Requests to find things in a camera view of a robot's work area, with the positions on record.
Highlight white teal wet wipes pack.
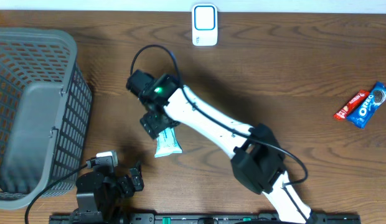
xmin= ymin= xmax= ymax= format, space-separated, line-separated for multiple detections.
xmin=154 ymin=128 xmax=182 ymax=158

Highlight red Nescafe stick sachet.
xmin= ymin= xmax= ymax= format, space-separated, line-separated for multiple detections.
xmin=333 ymin=90 xmax=370 ymax=121

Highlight blue Oreo cookie pack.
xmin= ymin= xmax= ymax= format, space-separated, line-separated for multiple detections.
xmin=347 ymin=82 xmax=386 ymax=128

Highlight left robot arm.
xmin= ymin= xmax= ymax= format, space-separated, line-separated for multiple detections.
xmin=70 ymin=157 xmax=144 ymax=223

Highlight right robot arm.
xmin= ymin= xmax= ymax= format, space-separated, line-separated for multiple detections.
xmin=126 ymin=70 xmax=315 ymax=223

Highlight white barcode scanner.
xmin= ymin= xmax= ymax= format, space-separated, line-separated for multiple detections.
xmin=192 ymin=3 xmax=218 ymax=47

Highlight grey plastic shopping basket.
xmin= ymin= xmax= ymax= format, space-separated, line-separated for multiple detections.
xmin=0 ymin=28 xmax=93 ymax=210

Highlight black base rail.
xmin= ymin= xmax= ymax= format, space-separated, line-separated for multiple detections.
xmin=49 ymin=212 xmax=362 ymax=224

